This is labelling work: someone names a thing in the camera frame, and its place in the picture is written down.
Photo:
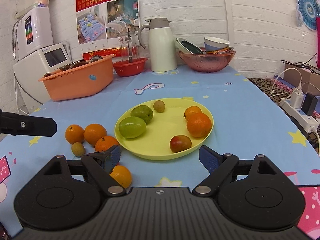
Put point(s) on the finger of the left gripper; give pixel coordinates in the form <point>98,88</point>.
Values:
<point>15,124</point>

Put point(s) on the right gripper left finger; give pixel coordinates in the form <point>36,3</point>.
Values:
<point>98,167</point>

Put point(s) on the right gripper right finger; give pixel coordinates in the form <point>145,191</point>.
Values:
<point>220,168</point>

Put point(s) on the small yellow-orange fruit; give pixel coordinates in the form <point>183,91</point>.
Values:
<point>122,175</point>

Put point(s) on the small brown longan fruit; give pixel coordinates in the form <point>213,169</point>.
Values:
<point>78,149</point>

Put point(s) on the tangerine with stem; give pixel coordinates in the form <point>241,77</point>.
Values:
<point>104,143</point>

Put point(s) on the middle orange on table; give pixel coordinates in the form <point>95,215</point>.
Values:
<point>93,132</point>

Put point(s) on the orange on table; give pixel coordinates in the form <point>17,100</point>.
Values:
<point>93,132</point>
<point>74,133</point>

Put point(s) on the left orange on table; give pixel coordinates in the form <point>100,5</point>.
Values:
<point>74,133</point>

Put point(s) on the large tangerine on plate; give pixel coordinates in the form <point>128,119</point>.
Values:
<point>199,125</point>

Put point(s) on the red plum on plate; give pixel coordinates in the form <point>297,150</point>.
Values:
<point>180,143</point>

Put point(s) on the green fruit front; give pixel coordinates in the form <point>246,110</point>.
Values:
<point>132,127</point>

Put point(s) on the green fruit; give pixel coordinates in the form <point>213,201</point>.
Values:
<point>132,127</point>
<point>144,112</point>

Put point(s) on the white appliance with screen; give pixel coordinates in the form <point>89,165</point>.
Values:
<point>29,70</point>

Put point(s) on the yellow plastic plate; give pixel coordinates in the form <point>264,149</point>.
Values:
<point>153,144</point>

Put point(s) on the orange plastic basin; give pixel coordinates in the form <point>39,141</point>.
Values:
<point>81,81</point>

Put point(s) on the small orange on plate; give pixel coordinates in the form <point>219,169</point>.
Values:
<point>191,111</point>

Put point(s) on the green fruit back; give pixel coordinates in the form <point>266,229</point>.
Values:
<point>144,112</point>

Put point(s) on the small brown fruit on plate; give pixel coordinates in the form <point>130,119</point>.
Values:
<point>159,106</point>

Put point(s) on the metal dishes in basin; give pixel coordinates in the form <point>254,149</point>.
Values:
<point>74,65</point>

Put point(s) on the white water purifier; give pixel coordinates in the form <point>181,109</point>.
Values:
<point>34,31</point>

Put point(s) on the red plastic basket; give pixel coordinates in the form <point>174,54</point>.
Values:
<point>126,68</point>

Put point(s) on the white power strip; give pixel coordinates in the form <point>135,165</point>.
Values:
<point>307,122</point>

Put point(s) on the white charger plug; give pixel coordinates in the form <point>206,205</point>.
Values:
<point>297,99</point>

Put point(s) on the pink glass bowl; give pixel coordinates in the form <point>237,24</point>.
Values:
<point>207,63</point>

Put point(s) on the black power adapter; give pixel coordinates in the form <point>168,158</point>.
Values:
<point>309,104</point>

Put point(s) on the glass pitcher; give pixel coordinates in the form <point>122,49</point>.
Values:
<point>128,47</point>

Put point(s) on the white blue ceramic bowl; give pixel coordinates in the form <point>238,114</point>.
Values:
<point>214,43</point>

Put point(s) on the white green dish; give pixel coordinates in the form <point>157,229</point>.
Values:
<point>187,47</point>

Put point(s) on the cardboard box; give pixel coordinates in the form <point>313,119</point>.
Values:
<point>310,81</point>

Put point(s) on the white thermos jug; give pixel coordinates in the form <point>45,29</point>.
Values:
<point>161,44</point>

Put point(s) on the bedding poster calendar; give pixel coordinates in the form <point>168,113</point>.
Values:
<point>102,25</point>

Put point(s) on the blue paper fan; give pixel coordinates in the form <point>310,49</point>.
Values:
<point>308,12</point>

